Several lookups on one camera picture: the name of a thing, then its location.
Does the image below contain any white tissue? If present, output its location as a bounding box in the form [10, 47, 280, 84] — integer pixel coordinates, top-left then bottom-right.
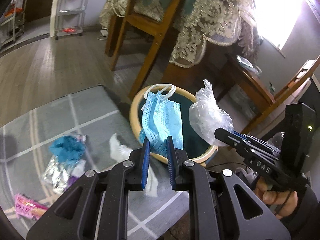
[109, 133, 158, 197]

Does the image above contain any blue surgical face mask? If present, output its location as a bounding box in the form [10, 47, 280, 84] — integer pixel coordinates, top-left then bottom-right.
[139, 83, 183, 157]

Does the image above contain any clear plastic bag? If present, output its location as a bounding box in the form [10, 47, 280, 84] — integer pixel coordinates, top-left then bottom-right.
[189, 79, 234, 147]

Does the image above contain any teal cloth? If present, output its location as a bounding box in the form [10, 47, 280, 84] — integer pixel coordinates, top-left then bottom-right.
[49, 135, 86, 166]

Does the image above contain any silver foil wrapper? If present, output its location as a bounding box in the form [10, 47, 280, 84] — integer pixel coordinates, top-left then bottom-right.
[42, 155, 86, 194]

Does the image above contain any pink snack wrapper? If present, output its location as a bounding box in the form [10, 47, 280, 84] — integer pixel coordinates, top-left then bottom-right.
[15, 193, 48, 221]

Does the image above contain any right hand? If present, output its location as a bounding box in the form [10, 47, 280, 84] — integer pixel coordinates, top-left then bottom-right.
[253, 177, 298, 219]

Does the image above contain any wooden side table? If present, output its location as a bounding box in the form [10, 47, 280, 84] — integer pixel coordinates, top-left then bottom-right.
[216, 54, 319, 134]

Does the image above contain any grey checked table cloth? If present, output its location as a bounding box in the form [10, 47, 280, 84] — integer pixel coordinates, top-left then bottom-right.
[1, 86, 189, 239]

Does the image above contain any white power strip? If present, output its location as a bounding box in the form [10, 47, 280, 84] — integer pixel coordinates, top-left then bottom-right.
[97, 29, 108, 41]

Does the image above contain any wooden dining chair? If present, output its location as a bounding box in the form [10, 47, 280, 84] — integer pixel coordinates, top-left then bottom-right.
[105, 0, 184, 100]

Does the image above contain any white rolling shelf cart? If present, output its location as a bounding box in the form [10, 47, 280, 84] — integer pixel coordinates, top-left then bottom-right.
[54, 0, 88, 40]

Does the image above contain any metal storage rack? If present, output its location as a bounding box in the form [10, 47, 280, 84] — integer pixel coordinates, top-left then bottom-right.
[1, 0, 27, 49]

